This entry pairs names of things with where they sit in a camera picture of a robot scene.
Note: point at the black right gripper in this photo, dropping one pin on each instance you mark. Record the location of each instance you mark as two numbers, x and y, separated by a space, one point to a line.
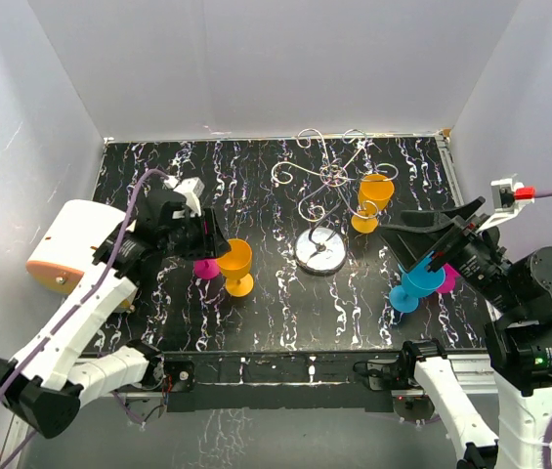
450 229

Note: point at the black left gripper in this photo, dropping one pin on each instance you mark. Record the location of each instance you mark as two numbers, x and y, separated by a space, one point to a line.
212 243

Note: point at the magenta wine glass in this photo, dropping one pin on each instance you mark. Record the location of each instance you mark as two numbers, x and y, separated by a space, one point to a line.
451 276
206 269

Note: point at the orange wine glass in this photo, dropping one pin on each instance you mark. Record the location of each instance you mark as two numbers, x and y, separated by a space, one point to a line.
235 267
375 192

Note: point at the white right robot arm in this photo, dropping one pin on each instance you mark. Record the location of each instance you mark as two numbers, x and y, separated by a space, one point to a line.
518 340

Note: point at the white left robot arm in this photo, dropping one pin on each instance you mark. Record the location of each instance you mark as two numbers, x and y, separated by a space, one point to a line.
98 260

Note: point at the blue wine glass front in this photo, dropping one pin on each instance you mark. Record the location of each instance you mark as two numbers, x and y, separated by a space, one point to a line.
416 284

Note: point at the orange wine glass on rack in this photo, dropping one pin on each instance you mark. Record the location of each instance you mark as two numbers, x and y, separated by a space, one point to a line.
375 192

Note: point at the white orange appliance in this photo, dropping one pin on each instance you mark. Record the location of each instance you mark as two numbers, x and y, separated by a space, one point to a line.
66 250

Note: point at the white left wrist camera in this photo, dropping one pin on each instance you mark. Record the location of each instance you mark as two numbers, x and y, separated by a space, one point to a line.
190 188

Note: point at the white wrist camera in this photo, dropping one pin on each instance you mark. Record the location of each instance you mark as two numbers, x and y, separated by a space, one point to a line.
509 198
190 188

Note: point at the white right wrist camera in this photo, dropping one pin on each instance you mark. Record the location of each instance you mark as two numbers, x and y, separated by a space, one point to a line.
509 198

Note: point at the chrome wire wine glass rack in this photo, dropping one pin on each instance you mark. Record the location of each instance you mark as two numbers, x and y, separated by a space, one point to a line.
321 251

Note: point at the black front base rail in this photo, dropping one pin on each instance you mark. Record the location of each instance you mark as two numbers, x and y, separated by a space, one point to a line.
289 380

